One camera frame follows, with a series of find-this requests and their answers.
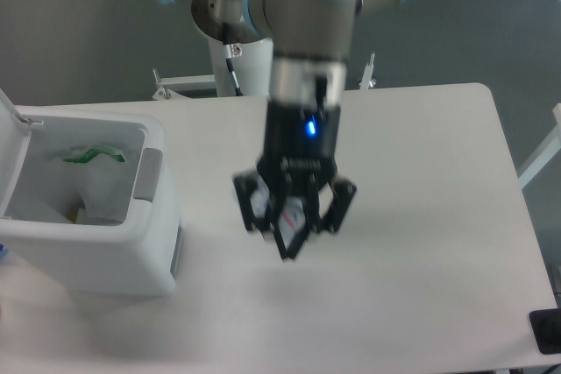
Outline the clear plastic water bottle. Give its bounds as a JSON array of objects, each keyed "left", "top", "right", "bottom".
[{"left": 251, "top": 176, "right": 306, "bottom": 247}]

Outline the trash inside the can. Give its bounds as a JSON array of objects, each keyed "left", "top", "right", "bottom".
[{"left": 65, "top": 201, "right": 85, "bottom": 224}]

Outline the white trash can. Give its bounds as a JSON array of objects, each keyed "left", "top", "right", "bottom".
[{"left": 1, "top": 96, "right": 183, "bottom": 296}]

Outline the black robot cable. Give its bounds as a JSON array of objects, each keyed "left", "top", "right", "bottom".
[{"left": 205, "top": 0, "right": 245, "bottom": 97}]

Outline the white plastic bag wrapper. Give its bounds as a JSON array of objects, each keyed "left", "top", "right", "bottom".
[{"left": 49, "top": 144, "right": 139, "bottom": 224}]

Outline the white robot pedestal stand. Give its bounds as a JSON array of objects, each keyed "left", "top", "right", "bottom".
[{"left": 152, "top": 39, "right": 273, "bottom": 101}]

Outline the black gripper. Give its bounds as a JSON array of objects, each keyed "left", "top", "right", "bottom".
[{"left": 232, "top": 75, "right": 357, "bottom": 260}]

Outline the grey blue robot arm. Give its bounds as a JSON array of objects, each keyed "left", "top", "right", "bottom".
[{"left": 171, "top": 0, "right": 404, "bottom": 259}]

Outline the blue object at left edge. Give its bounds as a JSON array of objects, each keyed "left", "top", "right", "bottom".
[{"left": 0, "top": 244, "right": 8, "bottom": 260}]

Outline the black device at table edge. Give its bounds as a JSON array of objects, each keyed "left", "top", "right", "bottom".
[{"left": 529, "top": 308, "right": 560, "bottom": 355}]

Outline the white frame at right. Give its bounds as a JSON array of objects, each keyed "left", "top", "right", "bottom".
[{"left": 517, "top": 103, "right": 560, "bottom": 188}]

